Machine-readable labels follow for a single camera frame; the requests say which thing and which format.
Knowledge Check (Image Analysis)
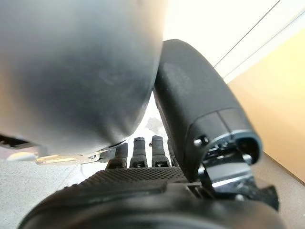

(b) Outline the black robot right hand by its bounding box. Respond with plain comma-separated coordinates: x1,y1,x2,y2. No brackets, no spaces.
19,39,289,229

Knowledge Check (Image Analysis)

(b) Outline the white tall cabinet panel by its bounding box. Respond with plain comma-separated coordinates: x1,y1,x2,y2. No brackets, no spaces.
164,0,305,83

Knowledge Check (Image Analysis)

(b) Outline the robot right leg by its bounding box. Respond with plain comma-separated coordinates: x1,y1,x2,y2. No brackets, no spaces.
0,0,165,167

